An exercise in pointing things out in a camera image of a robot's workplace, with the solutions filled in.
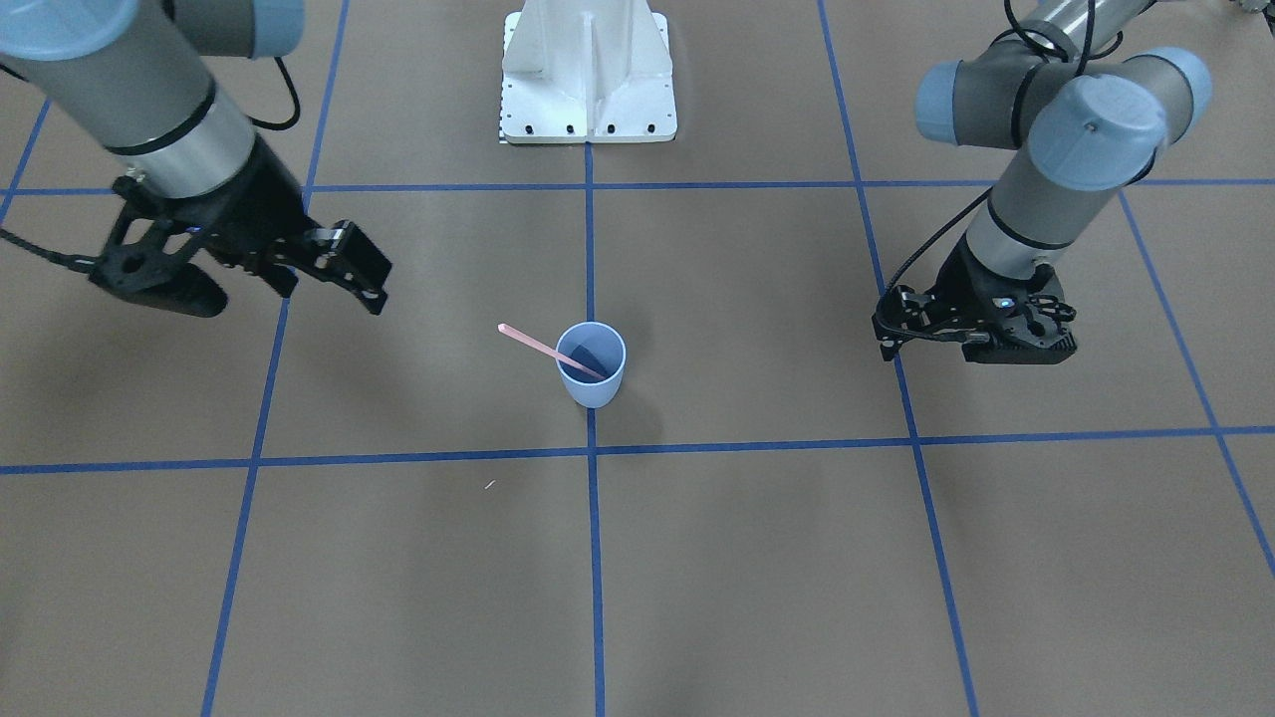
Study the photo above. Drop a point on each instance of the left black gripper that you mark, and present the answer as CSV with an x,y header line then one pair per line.
x,y
962,276

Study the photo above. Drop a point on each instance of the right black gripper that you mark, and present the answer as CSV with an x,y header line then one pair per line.
x,y
257,214

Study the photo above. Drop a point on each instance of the pink chopstick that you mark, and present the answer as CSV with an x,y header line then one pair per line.
x,y
535,345

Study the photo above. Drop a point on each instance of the blue cup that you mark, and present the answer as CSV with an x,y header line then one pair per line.
x,y
597,356

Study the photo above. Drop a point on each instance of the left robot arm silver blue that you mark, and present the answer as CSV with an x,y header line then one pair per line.
x,y
1079,130

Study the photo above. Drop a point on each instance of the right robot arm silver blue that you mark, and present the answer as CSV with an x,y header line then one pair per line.
x,y
199,174

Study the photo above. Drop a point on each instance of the blue tape grid lines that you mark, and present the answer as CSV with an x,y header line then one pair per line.
x,y
297,508

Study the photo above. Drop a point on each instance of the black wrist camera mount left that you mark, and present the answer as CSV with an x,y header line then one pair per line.
x,y
904,315

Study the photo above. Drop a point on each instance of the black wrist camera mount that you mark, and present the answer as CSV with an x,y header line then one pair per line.
x,y
904,315
147,260

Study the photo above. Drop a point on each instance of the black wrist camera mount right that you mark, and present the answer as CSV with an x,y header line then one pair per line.
x,y
147,260

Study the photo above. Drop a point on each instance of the white pedestal column base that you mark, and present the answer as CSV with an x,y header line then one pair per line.
x,y
586,71

